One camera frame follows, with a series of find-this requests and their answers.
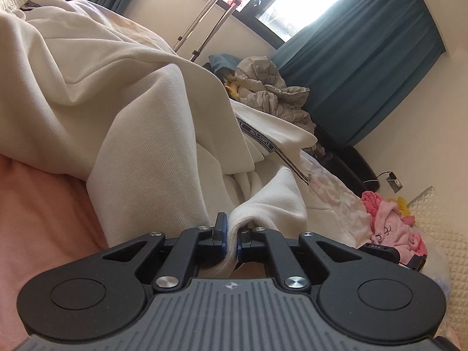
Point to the cream white pants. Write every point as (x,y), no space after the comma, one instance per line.
(109,98)

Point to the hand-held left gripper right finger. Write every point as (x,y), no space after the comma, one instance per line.
(241,243)

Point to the pink knitted cloth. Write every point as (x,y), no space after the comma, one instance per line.
(391,223)

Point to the teal pillow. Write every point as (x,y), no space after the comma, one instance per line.
(221,61)

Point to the pink pastel bed sheet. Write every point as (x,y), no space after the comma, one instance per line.
(40,208)

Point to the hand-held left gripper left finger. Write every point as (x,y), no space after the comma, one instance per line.
(221,228)

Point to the grey quilted blanket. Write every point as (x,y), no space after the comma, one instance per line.
(272,87)

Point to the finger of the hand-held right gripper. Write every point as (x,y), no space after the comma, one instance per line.
(387,253)

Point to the yellow cloth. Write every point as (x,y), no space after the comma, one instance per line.
(232,89)

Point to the wall socket with plug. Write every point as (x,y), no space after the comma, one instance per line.
(394,181)

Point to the cream quilted pillow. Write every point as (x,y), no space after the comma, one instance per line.
(446,248)

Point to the black sofa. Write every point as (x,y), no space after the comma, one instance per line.
(347,161)

